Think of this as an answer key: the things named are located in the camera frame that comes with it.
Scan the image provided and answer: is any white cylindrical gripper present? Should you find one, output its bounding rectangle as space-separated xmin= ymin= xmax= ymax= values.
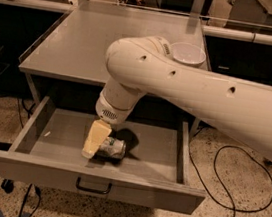
xmin=81 ymin=78 xmax=145 ymax=159

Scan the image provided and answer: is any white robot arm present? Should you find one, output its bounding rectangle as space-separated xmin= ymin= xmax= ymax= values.
xmin=96 ymin=36 xmax=272 ymax=162

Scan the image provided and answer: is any open grey top drawer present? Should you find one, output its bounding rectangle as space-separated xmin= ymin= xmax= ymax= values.
xmin=0 ymin=96 xmax=206 ymax=214

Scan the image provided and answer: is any grey metal counter cabinet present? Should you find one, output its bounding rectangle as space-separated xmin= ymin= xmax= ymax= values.
xmin=10 ymin=0 xmax=227 ymax=142

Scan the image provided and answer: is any black caster wheel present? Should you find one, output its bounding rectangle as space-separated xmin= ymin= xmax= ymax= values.
xmin=1 ymin=179 xmax=14 ymax=194

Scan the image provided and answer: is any white bowl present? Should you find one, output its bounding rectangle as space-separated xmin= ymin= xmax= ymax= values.
xmin=171 ymin=42 xmax=206 ymax=67

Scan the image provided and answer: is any black drawer handle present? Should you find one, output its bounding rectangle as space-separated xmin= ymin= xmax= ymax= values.
xmin=75 ymin=177 xmax=112 ymax=195

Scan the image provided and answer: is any black cable under drawer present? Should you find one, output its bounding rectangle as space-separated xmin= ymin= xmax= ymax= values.
xmin=17 ymin=182 xmax=44 ymax=217

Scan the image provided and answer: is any black floor cable right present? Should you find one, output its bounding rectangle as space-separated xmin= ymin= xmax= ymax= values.
xmin=178 ymin=125 xmax=272 ymax=217

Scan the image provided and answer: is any white horizontal rail pipe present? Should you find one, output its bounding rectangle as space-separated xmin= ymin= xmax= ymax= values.
xmin=0 ymin=0 xmax=272 ymax=46

